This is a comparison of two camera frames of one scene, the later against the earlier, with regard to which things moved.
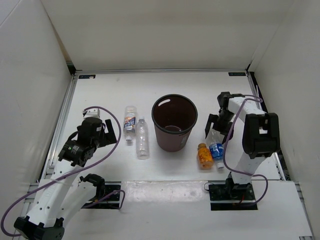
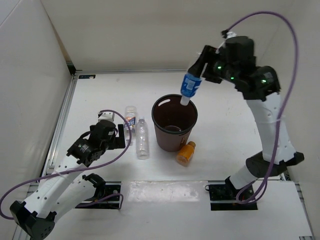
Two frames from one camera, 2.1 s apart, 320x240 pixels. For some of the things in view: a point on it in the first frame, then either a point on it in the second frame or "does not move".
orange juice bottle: x=205 y=157 → x=185 y=153
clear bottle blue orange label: x=130 y=122 does not move
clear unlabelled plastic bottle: x=142 y=139 does not move
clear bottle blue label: x=216 y=147 → x=189 y=87
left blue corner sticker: x=83 y=76 does not move
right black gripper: x=213 y=118 → x=207 y=54
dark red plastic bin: x=174 y=116 does not move
